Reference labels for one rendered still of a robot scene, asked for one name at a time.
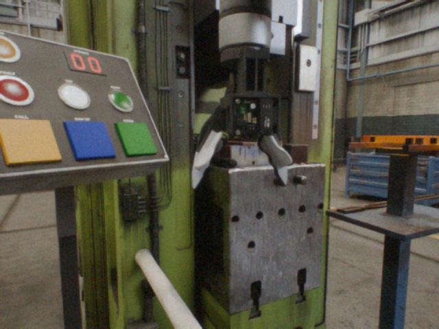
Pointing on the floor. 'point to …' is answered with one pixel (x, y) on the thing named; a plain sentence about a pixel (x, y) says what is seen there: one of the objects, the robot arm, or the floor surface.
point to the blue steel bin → (365, 178)
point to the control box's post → (68, 256)
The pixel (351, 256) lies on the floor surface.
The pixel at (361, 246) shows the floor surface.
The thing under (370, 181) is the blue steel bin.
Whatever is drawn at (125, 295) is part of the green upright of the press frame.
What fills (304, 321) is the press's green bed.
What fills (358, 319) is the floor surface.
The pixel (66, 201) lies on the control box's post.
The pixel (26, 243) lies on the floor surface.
